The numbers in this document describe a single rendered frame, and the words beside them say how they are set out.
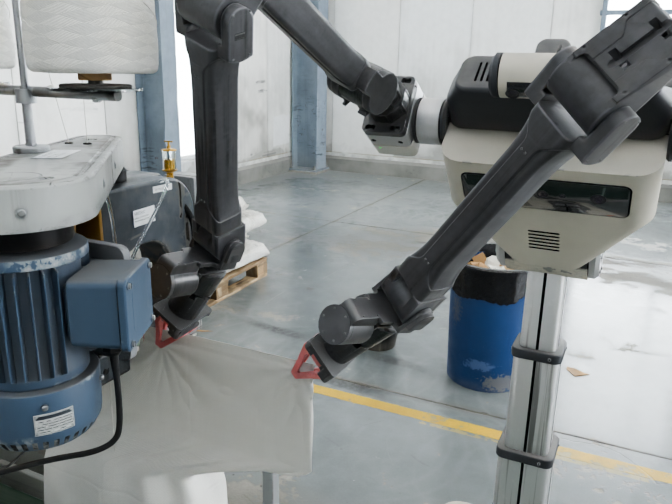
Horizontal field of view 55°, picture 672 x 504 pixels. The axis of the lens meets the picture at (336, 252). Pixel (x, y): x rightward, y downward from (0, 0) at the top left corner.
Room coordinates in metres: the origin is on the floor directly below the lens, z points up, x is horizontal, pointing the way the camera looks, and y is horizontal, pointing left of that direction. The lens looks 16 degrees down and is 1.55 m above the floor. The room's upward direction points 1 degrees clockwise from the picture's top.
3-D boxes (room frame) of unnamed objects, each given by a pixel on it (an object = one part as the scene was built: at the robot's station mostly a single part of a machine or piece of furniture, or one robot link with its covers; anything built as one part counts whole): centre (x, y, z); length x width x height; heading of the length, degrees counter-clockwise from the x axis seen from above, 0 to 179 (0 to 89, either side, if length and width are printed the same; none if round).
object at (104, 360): (1.04, 0.41, 1.04); 0.08 x 0.06 x 0.05; 155
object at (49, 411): (0.75, 0.38, 1.21); 0.15 x 0.15 x 0.25
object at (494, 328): (3.10, -0.79, 0.32); 0.51 x 0.48 x 0.65; 155
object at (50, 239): (0.75, 0.38, 1.35); 0.12 x 0.12 x 0.04
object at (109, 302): (0.75, 0.27, 1.25); 0.10 x 0.08 x 0.12; 0
